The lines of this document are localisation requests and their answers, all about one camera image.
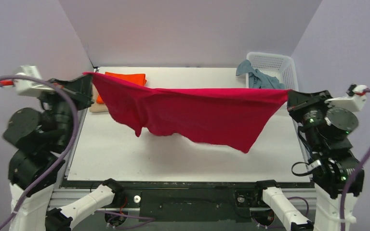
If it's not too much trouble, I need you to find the folded beige t shirt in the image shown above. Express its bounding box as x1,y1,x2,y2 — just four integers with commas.
89,85,108,113

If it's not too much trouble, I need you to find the folded orange t shirt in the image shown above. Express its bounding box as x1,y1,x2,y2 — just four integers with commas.
92,72,147,107

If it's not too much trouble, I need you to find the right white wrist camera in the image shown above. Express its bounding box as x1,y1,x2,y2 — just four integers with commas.
324,84,368,112

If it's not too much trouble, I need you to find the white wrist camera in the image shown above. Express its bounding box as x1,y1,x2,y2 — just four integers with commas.
324,84,368,112
13,65,54,98

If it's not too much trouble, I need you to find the white plastic basket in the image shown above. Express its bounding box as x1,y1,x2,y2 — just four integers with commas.
246,52,299,91

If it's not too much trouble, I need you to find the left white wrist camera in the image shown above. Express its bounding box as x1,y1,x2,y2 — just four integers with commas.
13,65,54,98

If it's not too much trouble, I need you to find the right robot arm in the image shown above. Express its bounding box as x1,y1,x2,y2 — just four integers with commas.
253,90,366,231

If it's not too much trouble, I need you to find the red t shirt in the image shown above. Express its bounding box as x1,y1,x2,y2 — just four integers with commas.
92,73,289,153

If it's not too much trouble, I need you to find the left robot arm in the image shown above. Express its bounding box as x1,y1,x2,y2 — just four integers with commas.
3,74,125,231

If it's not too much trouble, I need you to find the grey-blue t shirt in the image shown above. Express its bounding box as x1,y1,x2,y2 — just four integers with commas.
236,60,286,90

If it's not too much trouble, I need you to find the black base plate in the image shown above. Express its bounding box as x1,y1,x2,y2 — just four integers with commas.
87,180,317,224

